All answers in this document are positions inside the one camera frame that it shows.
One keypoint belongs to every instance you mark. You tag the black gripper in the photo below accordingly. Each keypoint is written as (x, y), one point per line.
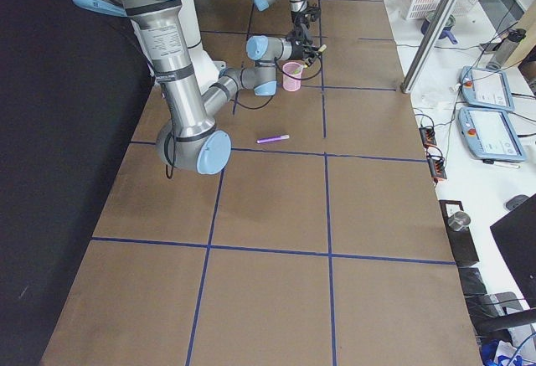
(298, 50)
(305, 20)

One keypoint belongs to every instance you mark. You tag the purple highlighter pen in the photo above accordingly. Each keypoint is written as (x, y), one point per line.
(279, 138)

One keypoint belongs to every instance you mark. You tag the yellow highlighter pen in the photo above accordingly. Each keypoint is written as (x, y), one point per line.
(312, 53)

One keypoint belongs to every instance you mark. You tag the pink mesh pen holder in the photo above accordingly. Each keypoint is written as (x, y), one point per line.
(291, 82)

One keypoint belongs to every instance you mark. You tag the upper teach pendant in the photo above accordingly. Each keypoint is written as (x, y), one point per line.
(486, 88)

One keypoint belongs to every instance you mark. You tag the teach pendant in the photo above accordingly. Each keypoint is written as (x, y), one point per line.
(486, 88)
(489, 135)

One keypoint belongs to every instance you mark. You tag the lower teach pendant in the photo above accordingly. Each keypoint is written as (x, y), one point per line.
(489, 135)

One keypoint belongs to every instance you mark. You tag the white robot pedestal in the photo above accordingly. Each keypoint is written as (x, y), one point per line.
(206, 71)

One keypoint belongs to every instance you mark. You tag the aluminium frame post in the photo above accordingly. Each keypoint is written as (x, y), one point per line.
(442, 13)

